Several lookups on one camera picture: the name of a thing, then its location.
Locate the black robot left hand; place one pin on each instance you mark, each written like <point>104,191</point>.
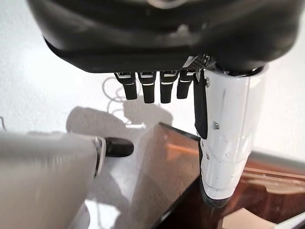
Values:
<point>166,35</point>

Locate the brown wooden stool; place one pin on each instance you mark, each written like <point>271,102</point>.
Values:
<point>171,167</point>

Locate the silver robot left leg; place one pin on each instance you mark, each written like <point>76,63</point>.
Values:
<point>43,181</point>

